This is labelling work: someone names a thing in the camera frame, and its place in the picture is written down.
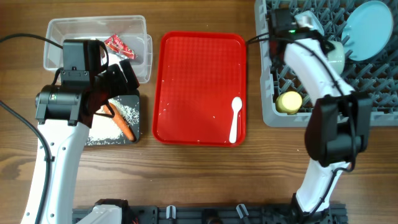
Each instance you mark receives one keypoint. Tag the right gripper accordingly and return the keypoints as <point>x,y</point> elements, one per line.
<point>325,43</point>

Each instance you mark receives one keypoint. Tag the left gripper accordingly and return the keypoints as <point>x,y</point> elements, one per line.
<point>119,85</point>

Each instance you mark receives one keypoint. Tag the green bowl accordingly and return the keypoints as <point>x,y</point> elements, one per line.
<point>336,57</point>

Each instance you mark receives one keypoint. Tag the red snack wrapper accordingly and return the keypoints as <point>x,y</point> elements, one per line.
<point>119,47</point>

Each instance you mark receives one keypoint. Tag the orange carrot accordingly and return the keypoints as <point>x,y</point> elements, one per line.
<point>117,118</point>

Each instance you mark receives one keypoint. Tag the light blue plate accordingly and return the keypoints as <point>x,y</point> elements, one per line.
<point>367,30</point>

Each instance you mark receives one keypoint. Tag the white rice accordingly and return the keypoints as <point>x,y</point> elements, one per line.
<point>105,129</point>

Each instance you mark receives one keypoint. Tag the yellow cup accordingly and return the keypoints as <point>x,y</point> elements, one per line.
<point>289,102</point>

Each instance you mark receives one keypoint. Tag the white napkin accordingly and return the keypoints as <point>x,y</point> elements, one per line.
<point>112,59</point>

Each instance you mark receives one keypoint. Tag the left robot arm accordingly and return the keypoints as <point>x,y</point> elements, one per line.
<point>64,113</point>

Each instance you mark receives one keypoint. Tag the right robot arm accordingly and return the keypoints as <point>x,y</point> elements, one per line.
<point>338,128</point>

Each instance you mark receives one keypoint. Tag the grey dishwasher rack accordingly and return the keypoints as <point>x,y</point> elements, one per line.
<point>376,76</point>

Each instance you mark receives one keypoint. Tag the clear plastic bin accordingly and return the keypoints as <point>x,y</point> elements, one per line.
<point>131,30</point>

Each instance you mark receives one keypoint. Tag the black tray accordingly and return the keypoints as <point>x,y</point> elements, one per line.
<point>133,124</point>

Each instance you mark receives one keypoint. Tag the red serving tray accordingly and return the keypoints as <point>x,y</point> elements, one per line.
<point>198,76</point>

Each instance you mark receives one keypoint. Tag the white plastic spoon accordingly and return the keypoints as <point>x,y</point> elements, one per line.
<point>236,105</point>

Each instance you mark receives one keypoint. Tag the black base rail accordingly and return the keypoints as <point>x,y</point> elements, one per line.
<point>267,214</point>

